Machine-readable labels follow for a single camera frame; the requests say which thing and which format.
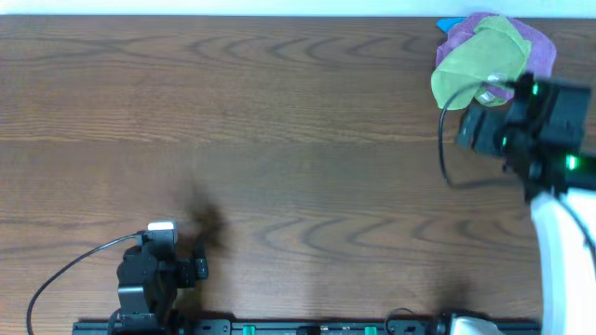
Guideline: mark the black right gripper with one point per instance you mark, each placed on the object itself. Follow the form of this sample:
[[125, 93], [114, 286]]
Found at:
[[491, 116]]

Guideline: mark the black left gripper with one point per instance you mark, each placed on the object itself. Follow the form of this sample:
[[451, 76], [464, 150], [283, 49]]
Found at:
[[199, 266]]

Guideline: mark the light green cloth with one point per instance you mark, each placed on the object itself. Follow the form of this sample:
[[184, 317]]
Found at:
[[478, 68]]

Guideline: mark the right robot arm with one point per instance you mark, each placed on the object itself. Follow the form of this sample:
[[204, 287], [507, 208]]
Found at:
[[539, 140]]

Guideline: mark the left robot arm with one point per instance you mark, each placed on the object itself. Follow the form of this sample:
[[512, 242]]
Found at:
[[150, 276]]

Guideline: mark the purple cloth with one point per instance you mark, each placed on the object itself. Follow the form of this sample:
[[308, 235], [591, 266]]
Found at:
[[543, 53]]

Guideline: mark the blue cloth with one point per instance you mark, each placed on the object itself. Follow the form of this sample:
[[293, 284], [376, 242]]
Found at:
[[446, 24]]

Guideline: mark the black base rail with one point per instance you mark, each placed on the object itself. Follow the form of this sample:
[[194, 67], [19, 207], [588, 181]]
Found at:
[[227, 327]]

